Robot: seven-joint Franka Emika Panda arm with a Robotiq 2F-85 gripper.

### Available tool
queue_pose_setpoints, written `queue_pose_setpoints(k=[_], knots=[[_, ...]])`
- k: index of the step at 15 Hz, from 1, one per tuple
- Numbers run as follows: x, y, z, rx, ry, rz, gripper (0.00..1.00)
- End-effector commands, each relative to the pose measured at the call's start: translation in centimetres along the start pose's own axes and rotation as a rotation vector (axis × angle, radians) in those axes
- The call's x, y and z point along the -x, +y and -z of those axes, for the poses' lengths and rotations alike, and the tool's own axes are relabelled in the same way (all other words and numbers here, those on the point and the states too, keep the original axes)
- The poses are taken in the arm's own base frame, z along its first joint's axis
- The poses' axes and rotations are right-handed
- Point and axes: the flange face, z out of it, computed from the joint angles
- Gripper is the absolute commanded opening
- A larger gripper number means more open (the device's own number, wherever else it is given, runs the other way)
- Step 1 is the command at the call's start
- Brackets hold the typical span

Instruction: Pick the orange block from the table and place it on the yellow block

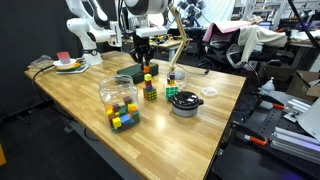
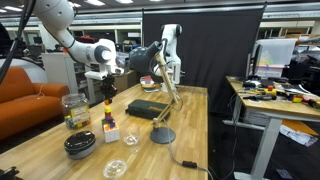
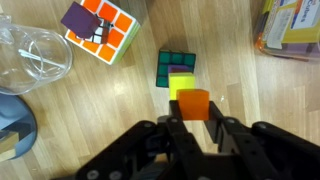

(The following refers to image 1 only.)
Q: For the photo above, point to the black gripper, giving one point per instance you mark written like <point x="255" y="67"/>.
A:
<point x="142" y="45"/>

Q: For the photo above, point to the black office chair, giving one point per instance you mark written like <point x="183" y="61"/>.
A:
<point x="220" y="50"/>

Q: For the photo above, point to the small orange wooden block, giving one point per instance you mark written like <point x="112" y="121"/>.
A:
<point x="146" y="69"/>

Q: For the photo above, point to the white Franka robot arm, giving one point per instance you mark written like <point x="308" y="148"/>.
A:
<point x="146" y="6"/>

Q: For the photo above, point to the dark green flat case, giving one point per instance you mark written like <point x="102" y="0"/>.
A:
<point x="131" y="71"/>

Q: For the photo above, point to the small yellow wooden block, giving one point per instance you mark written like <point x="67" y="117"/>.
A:
<point x="147" y="77"/>

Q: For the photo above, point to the clear glass dish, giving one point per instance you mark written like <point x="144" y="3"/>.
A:
<point x="209" y="91"/>

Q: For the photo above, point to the pink cloth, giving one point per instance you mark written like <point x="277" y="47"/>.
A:
<point x="226" y="26"/>

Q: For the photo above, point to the black curtain backdrop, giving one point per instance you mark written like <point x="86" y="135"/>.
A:
<point x="26" y="33"/>

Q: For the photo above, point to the clear plastic bag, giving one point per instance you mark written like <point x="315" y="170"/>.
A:
<point x="41" y="61"/>

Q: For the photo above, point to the clear jar of coloured blocks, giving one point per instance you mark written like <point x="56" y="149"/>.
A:
<point x="119" y="106"/>

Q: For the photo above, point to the small red wooden block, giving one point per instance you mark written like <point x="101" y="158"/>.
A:
<point x="148" y="82"/>

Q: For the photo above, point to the aluminium extrusion bar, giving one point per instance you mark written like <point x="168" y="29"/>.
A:
<point x="293" y="148"/>
<point x="300" y="136"/>

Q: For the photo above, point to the white plate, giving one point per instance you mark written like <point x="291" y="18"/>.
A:
<point x="71" y="62"/>

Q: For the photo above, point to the wooden side desk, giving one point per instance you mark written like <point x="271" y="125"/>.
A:
<point x="170" y="44"/>

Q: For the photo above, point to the beige garment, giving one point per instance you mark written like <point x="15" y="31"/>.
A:
<point x="260" y="38"/>

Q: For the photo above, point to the wooden desk lamp grey shade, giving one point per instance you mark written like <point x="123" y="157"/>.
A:
<point x="180" y="40"/>

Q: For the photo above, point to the open cardboard box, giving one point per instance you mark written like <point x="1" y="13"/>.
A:
<point x="301" y="85"/>

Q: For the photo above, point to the red block on plate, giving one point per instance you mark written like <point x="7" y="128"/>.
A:
<point x="63" y="57"/>

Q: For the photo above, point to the small purple wooden block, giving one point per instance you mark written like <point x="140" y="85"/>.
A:
<point x="149" y="87"/>

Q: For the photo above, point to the small multicoloured cube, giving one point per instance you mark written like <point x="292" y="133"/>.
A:
<point x="171" y="82"/>

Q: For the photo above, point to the idle white robot arm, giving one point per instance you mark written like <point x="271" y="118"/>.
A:
<point x="90" y="30"/>

